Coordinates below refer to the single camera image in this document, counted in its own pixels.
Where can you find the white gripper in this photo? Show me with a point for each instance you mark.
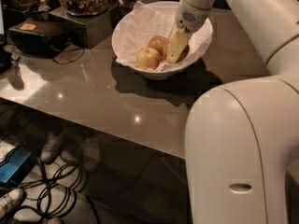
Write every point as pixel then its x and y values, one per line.
pixel 189 20

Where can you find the red-yellow apple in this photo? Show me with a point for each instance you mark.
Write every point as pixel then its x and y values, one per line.
pixel 157 42
pixel 182 56

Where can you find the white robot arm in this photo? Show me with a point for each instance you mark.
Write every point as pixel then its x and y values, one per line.
pixel 240 138

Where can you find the left yellow apple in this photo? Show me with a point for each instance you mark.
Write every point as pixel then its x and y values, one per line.
pixel 148 58

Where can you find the white bowl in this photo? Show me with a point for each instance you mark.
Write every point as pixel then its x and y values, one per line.
pixel 162 39

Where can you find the white paper liner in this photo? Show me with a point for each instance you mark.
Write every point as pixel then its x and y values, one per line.
pixel 146 28

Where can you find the grey metal stand box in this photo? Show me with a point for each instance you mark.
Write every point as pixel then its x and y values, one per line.
pixel 85 31

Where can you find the black device with label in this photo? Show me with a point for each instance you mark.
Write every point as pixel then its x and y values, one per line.
pixel 40 38

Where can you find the white shoe under table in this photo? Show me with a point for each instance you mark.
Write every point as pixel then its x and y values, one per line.
pixel 51 148
pixel 86 154

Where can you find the metal scoop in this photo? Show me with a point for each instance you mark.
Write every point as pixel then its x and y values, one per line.
pixel 43 6

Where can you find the blue foot pedal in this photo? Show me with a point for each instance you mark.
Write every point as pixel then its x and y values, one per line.
pixel 15 167

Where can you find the white shoe bottom left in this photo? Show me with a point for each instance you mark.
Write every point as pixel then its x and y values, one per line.
pixel 10 201

